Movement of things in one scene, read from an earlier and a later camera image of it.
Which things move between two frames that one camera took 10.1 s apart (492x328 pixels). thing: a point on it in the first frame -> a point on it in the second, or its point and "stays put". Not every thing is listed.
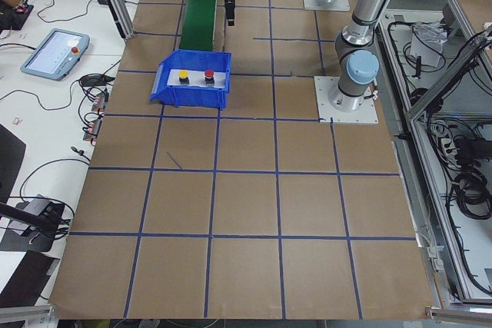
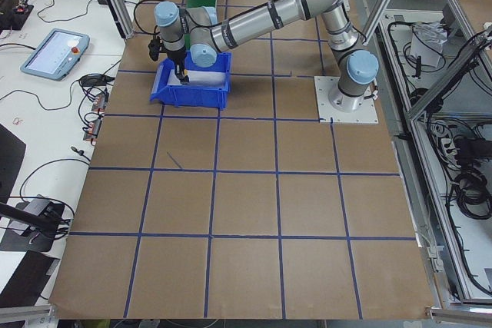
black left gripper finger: [230, 7] -> [178, 57]
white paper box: [427, 41] stays put
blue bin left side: [167, 89] stays put
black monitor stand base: [38, 240] stays put
